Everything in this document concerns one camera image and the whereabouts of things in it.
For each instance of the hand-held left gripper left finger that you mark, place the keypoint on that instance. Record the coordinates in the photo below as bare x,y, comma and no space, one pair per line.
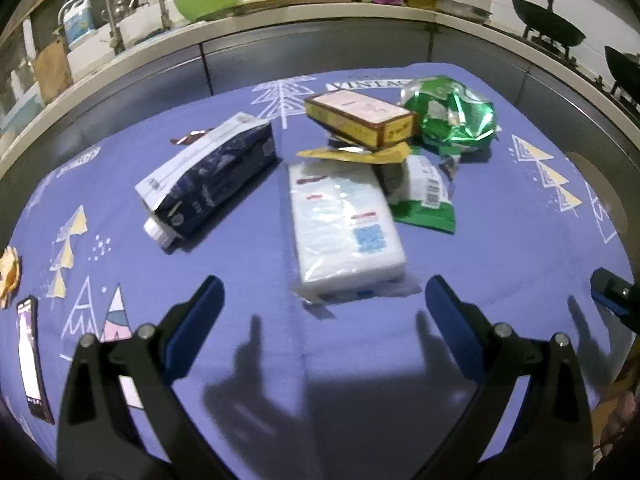
200,320

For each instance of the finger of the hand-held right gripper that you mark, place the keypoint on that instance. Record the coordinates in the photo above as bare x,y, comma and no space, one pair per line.
607,296

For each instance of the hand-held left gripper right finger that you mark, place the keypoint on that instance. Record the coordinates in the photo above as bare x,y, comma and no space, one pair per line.
450,320

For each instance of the green white wrapper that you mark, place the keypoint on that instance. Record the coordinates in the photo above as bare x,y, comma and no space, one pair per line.
420,185

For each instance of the white tissue pack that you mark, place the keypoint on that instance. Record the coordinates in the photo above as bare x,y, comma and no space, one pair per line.
340,225

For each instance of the blue milk carton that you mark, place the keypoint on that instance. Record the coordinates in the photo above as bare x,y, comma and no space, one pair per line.
210,175

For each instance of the brown foil wrapper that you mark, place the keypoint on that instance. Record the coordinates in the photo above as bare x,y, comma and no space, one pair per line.
187,137

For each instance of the yellow wrapper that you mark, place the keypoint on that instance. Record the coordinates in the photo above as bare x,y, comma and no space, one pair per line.
350,154

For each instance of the green snack bag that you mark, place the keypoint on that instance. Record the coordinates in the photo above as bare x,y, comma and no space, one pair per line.
450,120

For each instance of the yellow cardboard box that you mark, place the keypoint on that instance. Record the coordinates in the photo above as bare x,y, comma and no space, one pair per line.
360,115

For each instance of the blue printed cloth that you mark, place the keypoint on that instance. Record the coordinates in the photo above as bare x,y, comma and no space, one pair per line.
225,270

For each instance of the black smartphone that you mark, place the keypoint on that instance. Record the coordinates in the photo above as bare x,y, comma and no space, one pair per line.
32,360

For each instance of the orange peel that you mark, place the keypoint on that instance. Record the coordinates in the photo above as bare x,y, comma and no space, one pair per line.
9,275

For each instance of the black gas stove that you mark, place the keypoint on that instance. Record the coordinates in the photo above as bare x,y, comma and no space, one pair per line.
547,42

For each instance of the light blue tub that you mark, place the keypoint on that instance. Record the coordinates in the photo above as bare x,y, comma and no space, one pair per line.
20,105

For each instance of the grey cabinet fronts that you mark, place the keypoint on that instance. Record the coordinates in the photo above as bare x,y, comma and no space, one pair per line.
300,55

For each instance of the upright wooden cutting board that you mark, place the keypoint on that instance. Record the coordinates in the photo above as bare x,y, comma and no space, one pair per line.
51,70

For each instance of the metal faucet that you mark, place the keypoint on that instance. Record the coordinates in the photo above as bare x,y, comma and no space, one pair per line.
162,10
116,35

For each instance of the white sink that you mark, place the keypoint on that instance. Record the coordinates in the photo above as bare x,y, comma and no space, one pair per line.
140,22

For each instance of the metal pan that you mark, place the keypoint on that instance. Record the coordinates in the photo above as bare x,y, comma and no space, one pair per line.
462,10

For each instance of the green bowl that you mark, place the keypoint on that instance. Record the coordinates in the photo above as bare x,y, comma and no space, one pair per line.
207,2

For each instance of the white jug with blue label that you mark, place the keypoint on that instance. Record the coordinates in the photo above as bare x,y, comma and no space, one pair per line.
77,25

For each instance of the white kitchen countertop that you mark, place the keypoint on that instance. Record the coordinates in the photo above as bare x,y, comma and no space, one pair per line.
300,14

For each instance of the wooden board under bowl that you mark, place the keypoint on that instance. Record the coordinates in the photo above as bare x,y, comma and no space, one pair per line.
300,4

